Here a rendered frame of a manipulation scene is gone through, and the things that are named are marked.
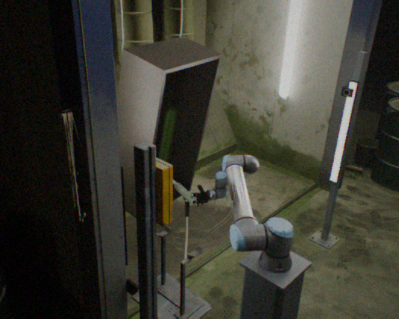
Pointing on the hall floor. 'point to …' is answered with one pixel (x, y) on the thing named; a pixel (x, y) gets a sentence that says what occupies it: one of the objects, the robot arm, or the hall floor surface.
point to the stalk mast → (146, 228)
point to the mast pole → (344, 150)
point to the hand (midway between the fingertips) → (185, 198)
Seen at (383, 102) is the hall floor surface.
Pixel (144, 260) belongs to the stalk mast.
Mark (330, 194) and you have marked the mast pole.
